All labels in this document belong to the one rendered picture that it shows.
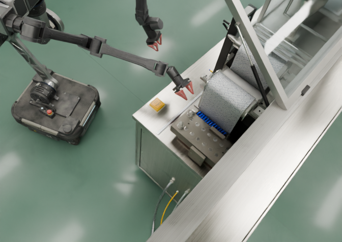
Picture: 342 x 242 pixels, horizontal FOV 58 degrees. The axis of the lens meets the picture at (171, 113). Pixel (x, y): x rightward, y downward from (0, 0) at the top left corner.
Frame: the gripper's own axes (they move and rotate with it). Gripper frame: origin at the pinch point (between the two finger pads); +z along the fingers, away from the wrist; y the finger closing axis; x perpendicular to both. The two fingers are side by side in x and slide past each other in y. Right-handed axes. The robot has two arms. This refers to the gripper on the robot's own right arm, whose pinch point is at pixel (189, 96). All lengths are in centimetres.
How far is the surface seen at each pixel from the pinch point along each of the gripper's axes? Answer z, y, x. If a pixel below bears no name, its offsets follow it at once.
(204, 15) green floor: -25, -165, -140
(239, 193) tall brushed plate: 27, 42, 59
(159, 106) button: -3.6, 10.5, -19.5
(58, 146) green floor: -14, 58, -133
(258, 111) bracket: 20.7, -4.9, 37.7
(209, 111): 12.7, 0.6, 9.3
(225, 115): 16.5, 0.7, 19.9
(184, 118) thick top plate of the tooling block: 8.2, 11.3, 0.0
